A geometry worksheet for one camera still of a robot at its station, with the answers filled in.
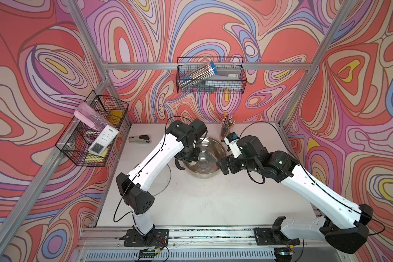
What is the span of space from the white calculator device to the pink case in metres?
0.05

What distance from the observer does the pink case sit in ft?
2.21

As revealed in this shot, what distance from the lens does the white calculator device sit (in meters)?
0.69
